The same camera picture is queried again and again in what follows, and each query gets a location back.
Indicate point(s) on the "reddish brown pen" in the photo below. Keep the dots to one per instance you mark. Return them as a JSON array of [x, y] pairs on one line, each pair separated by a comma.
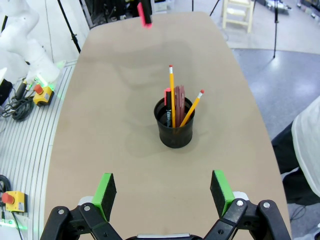
[[182, 100], [177, 107]]

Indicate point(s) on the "yellow emergency stop box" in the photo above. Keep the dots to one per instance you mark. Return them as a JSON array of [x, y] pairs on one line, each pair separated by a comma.
[[43, 96], [16, 202]]

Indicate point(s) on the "person in white printed T-shirt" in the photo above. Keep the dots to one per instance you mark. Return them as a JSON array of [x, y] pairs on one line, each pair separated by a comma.
[[307, 140]]

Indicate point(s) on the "black marker with pink cap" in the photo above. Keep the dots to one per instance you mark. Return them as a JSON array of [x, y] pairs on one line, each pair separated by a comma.
[[168, 110]]

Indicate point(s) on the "black mesh pen holder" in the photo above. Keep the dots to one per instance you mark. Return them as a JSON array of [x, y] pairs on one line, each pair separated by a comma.
[[176, 137]]

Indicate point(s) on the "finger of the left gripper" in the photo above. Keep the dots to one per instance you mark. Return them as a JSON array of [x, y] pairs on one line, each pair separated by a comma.
[[146, 15]]

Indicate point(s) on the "metal equipment rack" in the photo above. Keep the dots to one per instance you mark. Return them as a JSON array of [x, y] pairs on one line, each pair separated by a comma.
[[110, 12]]

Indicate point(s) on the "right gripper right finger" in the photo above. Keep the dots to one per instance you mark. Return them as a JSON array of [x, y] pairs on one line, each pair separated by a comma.
[[222, 195]]

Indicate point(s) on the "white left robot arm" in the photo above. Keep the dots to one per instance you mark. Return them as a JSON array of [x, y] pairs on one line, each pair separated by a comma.
[[25, 45]]

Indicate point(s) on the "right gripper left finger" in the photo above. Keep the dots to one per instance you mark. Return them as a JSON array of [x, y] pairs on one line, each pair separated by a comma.
[[102, 200]]

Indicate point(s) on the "light wooden stool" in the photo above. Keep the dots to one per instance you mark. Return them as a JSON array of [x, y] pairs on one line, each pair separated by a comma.
[[237, 11]]

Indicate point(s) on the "yellow pencil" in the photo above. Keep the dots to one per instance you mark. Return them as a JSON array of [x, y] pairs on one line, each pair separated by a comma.
[[192, 108], [172, 95]]

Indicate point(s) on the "black tripod stand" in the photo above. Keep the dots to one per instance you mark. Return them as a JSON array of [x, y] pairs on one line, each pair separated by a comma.
[[192, 5], [276, 30], [72, 35]]

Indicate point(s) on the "slatted aluminium platform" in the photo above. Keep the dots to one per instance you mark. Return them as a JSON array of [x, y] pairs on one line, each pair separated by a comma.
[[25, 155]]

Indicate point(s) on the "black box device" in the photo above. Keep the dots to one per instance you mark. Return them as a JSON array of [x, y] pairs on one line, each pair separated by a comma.
[[5, 92]]

